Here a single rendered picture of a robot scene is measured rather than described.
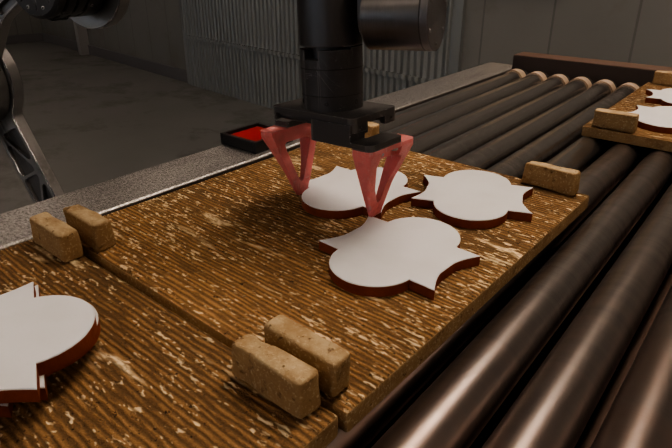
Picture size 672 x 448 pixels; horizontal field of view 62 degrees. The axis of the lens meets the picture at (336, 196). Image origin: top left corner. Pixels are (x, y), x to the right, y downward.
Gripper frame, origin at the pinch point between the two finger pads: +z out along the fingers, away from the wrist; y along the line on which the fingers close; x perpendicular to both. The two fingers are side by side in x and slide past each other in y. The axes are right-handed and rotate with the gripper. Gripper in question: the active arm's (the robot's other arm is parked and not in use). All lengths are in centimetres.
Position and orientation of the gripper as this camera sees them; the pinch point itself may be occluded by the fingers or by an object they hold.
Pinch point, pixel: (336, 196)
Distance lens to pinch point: 55.7
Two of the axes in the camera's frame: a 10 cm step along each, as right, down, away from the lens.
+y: -7.5, -2.2, 6.2
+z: 0.3, 9.3, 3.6
